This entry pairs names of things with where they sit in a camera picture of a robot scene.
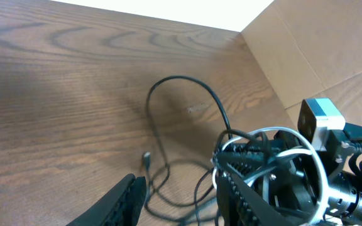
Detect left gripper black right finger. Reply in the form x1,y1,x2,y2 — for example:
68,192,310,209
214,165,297,226

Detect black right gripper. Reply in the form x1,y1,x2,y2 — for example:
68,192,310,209
214,130,341,220

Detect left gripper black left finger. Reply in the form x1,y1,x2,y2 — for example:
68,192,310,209
68,173,146,226

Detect thin black cable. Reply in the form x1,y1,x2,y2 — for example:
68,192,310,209
141,151,219,225

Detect white USB cable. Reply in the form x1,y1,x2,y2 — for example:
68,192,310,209
211,126,330,225

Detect thick black cable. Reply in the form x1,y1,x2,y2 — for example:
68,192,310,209
145,75,235,217

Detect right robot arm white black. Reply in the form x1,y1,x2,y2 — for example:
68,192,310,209
212,122,362,225

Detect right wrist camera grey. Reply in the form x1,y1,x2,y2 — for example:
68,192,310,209
297,98,346,151

